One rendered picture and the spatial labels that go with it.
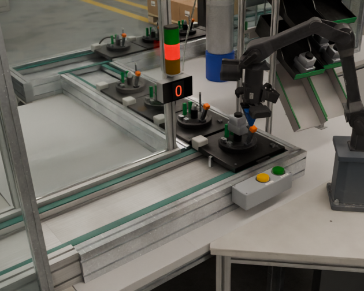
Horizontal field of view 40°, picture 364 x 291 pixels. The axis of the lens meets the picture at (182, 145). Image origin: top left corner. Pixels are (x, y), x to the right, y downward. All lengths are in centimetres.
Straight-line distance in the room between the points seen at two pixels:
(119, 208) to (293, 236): 54
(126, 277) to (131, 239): 10
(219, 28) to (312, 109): 85
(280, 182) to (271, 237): 20
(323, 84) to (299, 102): 17
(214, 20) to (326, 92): 82
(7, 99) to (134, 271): 63
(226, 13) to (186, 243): 142
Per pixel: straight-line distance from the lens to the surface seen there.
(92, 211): 160
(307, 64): 182
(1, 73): 105
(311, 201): 173
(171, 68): 164
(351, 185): 167
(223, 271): 160
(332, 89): 208
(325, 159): 198
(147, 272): 143
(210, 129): 192
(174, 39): 161
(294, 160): 178
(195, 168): 177
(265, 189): 161
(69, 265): 139
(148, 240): 147
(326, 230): 161
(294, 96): 195
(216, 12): 260
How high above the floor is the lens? 182
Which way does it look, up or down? 28 degrees down
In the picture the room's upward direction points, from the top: 2 degrees counter-clockwise
